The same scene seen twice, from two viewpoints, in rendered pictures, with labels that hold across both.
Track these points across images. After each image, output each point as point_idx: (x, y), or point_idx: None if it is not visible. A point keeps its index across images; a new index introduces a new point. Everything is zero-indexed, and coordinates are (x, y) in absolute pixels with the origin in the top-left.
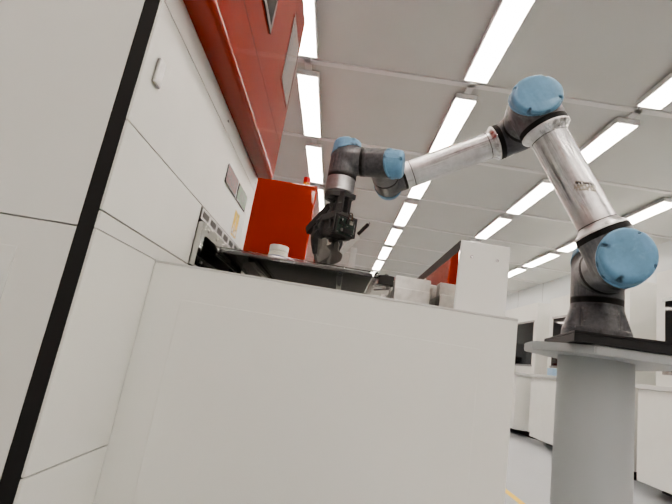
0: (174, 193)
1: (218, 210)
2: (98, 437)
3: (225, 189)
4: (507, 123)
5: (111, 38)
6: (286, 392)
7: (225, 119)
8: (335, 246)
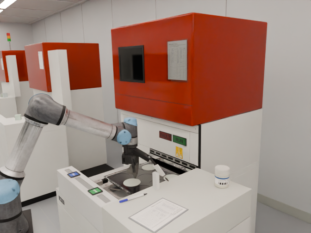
0: (137, 146)
1: (160, 148)
2: None
3: (162, 140)
4: None
5: None
6: None
7: (150, 119)
8: (131, 166)
